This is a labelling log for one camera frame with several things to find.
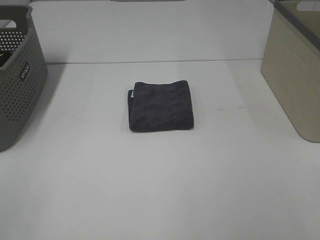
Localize dark grey towel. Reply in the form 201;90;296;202
127;80;194;133

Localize grey perforated plastic basket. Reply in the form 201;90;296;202
0;5;48;151

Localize beige plastic storage bin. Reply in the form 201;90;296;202
260;0;320;143

